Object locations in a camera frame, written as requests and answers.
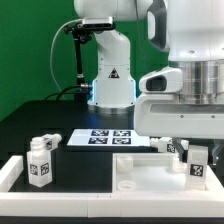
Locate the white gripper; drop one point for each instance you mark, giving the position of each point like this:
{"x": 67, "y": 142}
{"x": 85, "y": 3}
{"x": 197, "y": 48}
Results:
{"x": 159, "y": 115}

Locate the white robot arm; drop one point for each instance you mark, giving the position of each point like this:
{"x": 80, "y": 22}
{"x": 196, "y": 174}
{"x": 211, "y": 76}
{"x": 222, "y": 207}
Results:
{"x": 183, "y": 99}

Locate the white U-shaped obstacle fence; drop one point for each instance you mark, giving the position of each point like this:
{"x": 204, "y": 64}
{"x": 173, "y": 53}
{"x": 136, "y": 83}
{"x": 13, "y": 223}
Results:
{"x": 191, "y": 203}

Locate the white square tabletop panel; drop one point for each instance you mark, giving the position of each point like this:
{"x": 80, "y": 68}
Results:
{"x": 148, "y": 172}

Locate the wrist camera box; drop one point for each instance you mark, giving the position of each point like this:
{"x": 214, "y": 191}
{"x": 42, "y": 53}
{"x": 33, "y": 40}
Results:
{"x": 166, "y": 80}

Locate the white marker base plate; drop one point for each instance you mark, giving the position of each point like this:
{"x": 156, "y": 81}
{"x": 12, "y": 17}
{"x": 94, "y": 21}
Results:
{"x": 107, "y": 137}

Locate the black camera stand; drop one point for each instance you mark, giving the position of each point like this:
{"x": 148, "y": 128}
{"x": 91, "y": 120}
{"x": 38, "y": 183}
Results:
{"x": 80, "y": 37}

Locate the grey camera on stand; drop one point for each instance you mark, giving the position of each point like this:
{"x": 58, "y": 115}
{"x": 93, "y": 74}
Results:
{"x": 97, "y": 23}

